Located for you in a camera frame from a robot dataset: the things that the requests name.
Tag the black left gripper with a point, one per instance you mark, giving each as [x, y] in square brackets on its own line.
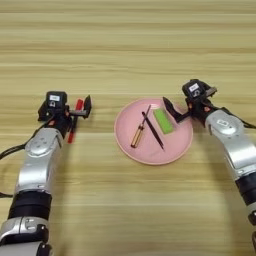
[60, 120]

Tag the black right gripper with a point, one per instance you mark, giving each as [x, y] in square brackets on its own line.
[200, 108]

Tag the red marker pen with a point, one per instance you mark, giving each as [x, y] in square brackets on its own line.
[79, 104]

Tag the black pen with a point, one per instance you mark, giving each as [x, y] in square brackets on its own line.
[155, 133]

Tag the pink round plate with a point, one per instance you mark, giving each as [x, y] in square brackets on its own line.
[150, 156]

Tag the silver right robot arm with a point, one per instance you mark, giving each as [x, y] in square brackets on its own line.
[233, 143]

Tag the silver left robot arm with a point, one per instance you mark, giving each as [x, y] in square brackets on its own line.
[36, 166]

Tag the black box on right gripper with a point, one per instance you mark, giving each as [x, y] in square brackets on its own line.
[195, 88]

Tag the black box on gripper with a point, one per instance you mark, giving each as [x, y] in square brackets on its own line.
[55, 98]
[195, 88]

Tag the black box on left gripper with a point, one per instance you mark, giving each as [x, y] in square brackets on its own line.
[55, 98]

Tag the green rectangular eraser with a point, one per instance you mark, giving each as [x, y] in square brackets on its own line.
[163, 121]

